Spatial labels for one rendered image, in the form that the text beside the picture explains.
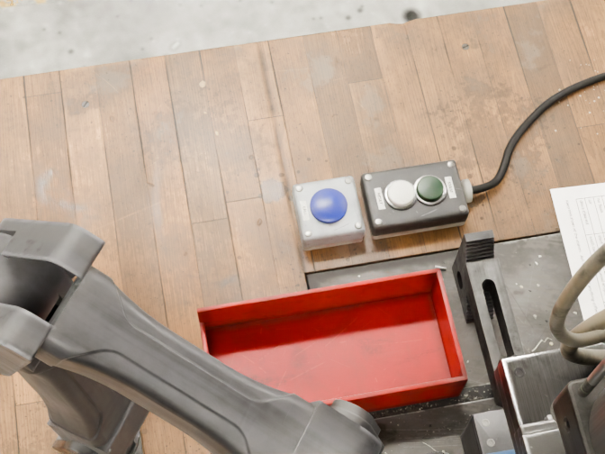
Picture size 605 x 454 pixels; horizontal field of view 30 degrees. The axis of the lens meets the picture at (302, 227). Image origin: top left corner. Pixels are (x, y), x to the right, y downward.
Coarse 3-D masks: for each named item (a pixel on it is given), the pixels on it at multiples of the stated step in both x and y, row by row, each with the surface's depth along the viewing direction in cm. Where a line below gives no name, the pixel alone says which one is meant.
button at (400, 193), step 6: (390, 186) 121; (396, 186) 121; (402, 186) 121; (408, 186) 121; (390, 192) 121; (396, 192) 121; (402, 192) 121; (408, 192) 121; (414, 192) 121; (390, 198) 120; (396, 198) 120; (402, 198) 120; (408, 198) 120; (396, 204) 120; (402, 204) 120; (408, 204) 121
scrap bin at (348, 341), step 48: (336, 288) 114; (384, 288) 116; (432, 288) 118; (240, 336) 117; (288, 336) 117; (336, 336) 117; (384, 336) 117; (432, 336) 118; (288, 384) 115; (336, 384) 115; (384, 384) 115; (432, 384) 110
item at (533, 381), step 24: (504, 360) 92; (528, 360) 92; (552, 360) 92; (504, 384) 92; (528, 384) 91; (552, 384) 91; (504, 408) 93; (528, 408) 90; (528, 432) 85; (552, 432) 85
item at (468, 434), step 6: (468, 426) 109; (468, 432) 109; (474, 432) 106; (462, 438) 113; (468, 438) 110; (474, 438) 107; (462, 444) 113; (468, 444) 110; (474, 444) 107; (468, 450) 110; (474, 450) 108
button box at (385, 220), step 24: (552, 96) 129; (528, 120) 128; (408, 168) 123; (432, 168) 123; (456, 168) 123; (504, 168) 125; (384, 192) 121; (456, 192) 122; (480, 192) 124; (384, 216) 120; (408, 216) 120; (432, 216) 120; (456, 216) 121
